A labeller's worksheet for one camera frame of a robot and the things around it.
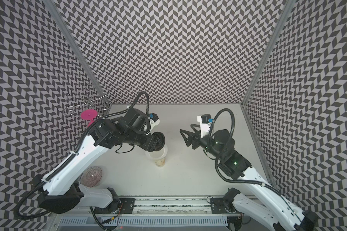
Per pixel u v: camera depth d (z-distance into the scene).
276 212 0.40
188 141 0.57
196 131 0.66
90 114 0.72
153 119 0.57
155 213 0.72
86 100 0.77
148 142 0.55
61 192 0.39
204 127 0.55
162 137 0.64
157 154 0.74
